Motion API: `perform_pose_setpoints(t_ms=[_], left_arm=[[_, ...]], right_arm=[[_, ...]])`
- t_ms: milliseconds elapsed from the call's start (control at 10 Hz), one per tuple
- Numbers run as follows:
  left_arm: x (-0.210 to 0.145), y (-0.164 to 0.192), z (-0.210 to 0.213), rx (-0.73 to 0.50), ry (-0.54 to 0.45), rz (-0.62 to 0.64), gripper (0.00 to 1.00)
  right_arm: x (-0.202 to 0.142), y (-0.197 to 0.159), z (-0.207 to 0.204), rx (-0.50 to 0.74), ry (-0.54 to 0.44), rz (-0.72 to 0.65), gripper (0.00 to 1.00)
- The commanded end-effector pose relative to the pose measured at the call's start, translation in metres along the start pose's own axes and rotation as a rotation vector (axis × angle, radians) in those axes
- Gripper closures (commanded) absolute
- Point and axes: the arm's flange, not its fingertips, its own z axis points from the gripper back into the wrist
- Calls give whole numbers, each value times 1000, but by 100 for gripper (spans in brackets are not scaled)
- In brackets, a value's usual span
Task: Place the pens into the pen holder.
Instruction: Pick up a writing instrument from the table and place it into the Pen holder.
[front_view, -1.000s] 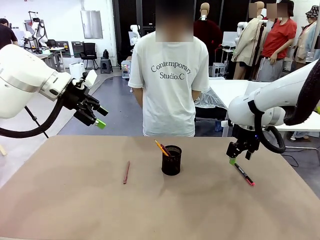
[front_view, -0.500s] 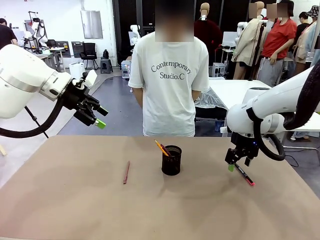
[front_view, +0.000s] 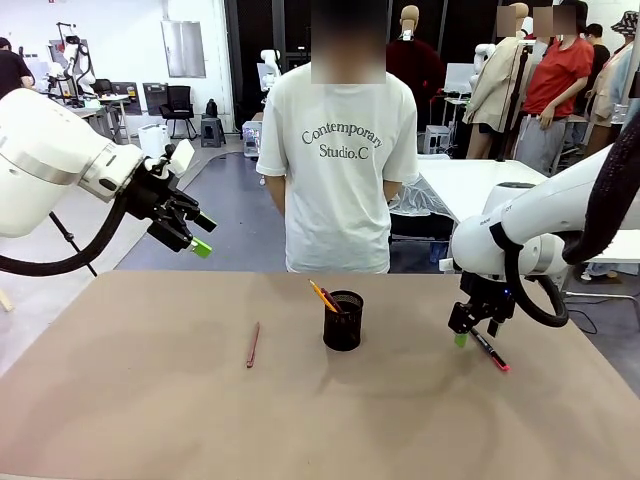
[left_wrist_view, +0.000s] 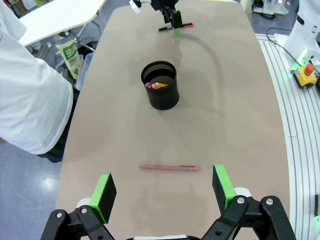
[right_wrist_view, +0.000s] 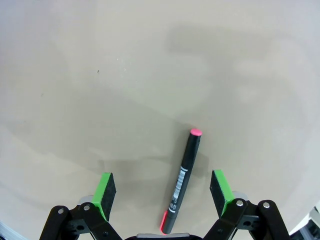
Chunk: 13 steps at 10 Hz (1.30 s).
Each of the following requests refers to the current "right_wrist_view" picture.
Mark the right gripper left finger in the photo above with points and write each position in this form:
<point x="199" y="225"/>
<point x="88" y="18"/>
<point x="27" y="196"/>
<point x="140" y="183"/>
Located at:
<point x="105" y="197"/>

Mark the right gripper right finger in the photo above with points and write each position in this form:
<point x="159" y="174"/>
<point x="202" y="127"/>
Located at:
<point x="220" y="192"/>

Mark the black marker with pink cap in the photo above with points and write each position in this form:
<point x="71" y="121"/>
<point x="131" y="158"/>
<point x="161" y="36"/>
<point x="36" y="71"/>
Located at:
<point x="186" y="170"/>

